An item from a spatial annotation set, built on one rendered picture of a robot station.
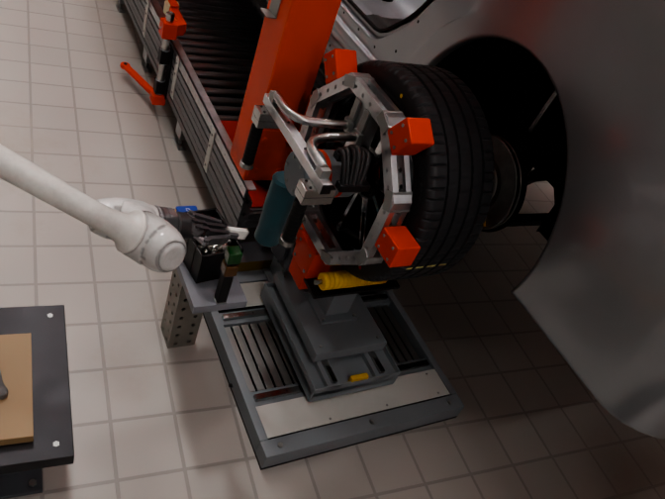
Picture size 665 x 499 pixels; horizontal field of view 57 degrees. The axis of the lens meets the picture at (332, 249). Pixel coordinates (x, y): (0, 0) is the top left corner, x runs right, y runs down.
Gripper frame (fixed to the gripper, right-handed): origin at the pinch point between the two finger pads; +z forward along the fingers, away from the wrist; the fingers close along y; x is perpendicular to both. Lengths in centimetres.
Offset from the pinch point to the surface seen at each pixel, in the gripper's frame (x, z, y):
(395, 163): -41.4, 19.7, -16.0
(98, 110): 63, 30, 168
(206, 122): 22, 46, 104
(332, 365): 40, 57, -18
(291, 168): -20.1, 11.4, 6.8
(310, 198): -24.9, 2.3, -14.0
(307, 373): 42, 44, -19
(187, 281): 25.4, -0.9, 6.0
